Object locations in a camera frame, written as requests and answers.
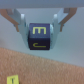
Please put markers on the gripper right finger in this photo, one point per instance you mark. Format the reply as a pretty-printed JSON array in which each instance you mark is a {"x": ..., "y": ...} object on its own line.
[{"x": 59, "y": 20}]

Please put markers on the yellow block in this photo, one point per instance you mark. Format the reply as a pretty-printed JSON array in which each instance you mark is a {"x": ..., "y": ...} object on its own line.
[{"x": 12, "y": 80}]

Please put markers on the purple block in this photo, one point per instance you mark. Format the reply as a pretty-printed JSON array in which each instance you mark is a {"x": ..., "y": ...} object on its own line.
[{"x": 38, "y": 36}]

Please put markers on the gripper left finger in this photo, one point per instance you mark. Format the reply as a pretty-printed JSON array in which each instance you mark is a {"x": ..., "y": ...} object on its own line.
[{"x": 20, "y": 25}]

